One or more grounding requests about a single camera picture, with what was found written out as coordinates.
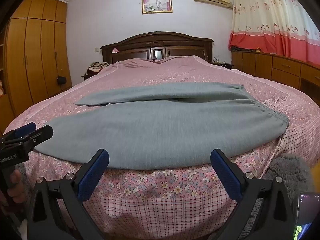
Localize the cream and red floral curtain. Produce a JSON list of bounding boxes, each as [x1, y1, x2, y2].
[[228, 0, 320, 68]]

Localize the dark wooden headboard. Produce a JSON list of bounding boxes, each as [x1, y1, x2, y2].
[[100, 31, 214, 65]]

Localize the wooden wardrobe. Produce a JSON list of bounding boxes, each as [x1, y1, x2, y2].
[[0, 0, 73, 135]]

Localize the low wooden cabinet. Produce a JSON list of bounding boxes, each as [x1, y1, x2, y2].
[[231, 50, 320, 101]]

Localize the black smartphone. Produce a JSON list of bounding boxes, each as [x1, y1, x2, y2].
[[292, 192, 320, 240]]

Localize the gold framed wall photo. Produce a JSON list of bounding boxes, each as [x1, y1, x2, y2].
[[141, 0, 173, 14]]

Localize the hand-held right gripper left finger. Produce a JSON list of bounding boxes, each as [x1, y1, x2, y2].
[[26, 149, 110, 240]]

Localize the grey pants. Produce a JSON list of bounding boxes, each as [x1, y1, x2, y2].
[[34, 82, 290, 170]]

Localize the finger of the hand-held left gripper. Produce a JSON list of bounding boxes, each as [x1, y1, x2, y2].
[[5, 122, 37, 140], [19, 125, 54, 149]]

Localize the person's left hand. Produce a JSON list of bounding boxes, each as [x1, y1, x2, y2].
[[7, 169, 26, 205]]

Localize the grey fluffy rug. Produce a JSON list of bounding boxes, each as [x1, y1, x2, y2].
[[264, 154, 316, 202]]

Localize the dark wooden nightstand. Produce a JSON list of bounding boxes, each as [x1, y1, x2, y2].
[[209, 60, 234, 70], [81, 66, 110, 81]]

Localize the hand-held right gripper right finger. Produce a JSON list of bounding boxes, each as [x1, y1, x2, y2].
[[210, 149, 298, 240]]

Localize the bed with pink floral cover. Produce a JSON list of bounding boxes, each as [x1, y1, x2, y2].
[[4, 55, 320, 236]]

